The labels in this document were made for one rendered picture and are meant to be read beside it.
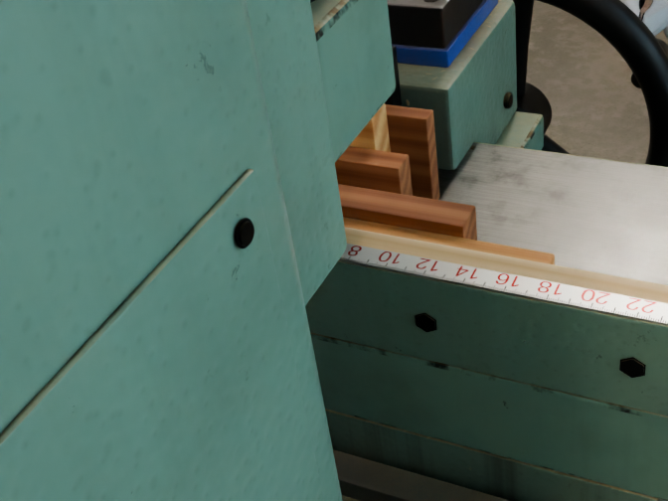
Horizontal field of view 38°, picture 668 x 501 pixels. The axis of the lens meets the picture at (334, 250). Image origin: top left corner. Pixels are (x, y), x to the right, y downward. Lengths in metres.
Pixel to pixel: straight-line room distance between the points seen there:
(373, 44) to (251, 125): 0.25
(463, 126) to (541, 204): 0.08
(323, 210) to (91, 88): 0.20
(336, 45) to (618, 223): 0.22
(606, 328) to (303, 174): 0.16
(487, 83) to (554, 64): 2.05
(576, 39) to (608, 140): 0.54
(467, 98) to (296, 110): 0.30
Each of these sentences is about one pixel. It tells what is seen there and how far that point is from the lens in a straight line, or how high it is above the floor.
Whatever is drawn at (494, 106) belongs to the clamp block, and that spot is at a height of 0.90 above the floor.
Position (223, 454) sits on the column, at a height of 1.06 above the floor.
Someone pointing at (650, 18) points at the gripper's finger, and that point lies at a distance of 0.87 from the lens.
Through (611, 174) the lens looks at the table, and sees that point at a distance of 0.64.
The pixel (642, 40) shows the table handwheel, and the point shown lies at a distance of 0.80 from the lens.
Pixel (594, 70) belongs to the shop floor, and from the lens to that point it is 2.70.
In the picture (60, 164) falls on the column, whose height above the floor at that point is 1.16.
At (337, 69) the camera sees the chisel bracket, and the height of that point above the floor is 1.04.
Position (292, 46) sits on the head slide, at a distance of 0.35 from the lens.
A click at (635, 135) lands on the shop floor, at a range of 2.42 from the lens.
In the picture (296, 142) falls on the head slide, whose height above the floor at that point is 1.07.
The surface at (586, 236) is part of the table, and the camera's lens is 0.58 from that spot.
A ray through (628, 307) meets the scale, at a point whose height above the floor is 0.96.
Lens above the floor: 1.25
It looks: 37 degrees down
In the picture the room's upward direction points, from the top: 9 degrees counter-clockwise
